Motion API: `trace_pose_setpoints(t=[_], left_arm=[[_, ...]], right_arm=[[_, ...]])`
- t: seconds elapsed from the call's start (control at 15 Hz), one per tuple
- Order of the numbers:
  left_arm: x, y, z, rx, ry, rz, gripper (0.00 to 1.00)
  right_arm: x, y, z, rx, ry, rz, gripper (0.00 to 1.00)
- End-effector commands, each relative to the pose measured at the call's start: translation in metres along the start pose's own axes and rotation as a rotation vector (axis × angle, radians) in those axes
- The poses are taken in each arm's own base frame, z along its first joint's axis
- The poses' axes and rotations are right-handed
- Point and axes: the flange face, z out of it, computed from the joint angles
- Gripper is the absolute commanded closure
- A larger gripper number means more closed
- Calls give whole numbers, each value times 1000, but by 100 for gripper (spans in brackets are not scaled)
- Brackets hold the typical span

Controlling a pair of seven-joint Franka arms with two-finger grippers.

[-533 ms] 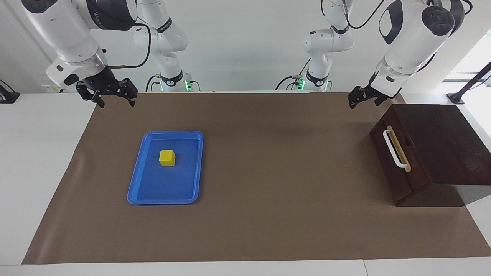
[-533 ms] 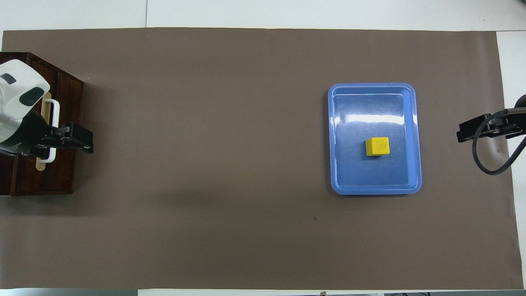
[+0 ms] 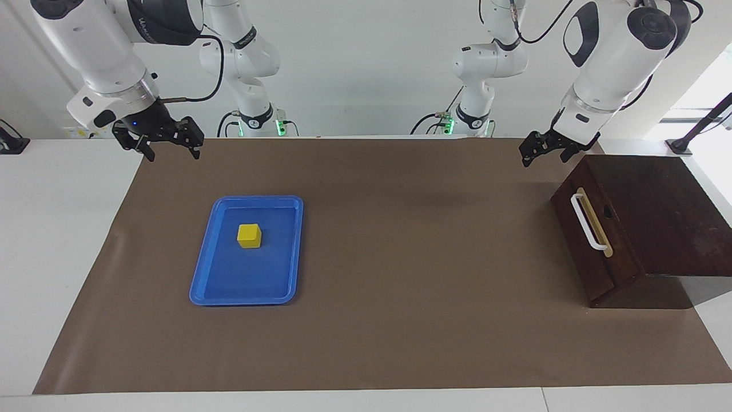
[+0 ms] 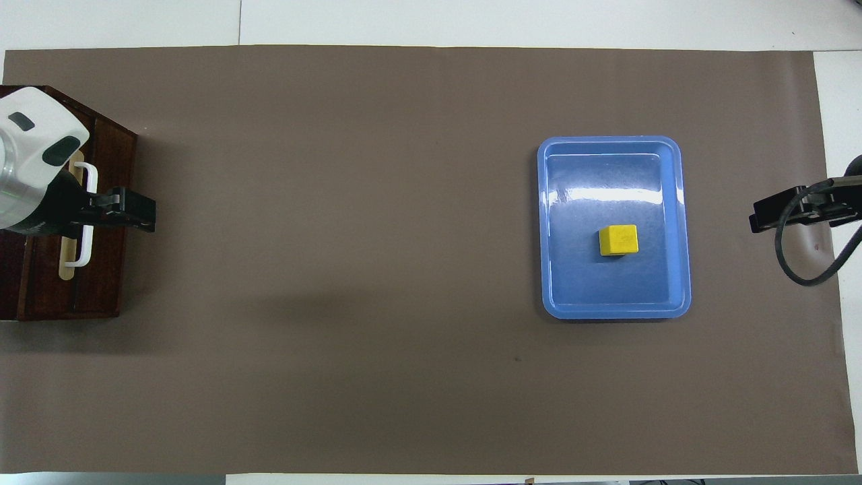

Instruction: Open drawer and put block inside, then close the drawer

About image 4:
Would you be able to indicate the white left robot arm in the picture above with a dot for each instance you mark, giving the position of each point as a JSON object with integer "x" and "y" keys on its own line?
{"x": 27, "y": 155}

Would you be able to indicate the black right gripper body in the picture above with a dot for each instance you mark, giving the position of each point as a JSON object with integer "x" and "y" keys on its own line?
{"x": 832, "y": 205}

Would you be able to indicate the brown table mat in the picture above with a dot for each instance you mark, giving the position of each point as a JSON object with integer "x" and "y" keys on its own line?
{"x": 377, "y": 269}

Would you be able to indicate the blue plastic tray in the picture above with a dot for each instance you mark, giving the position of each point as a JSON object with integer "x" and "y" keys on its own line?
{"x": 606, "y": 289}

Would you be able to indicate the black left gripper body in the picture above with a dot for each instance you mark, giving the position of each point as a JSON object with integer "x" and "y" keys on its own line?
{"x": 57, "y": 209}

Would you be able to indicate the yellow block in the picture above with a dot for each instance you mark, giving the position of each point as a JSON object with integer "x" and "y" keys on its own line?
{"x": 618, "y": 240}

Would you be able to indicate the wooden drawer with dark front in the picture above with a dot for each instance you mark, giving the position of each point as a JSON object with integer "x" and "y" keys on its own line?
{"x": 108, "y": 269}

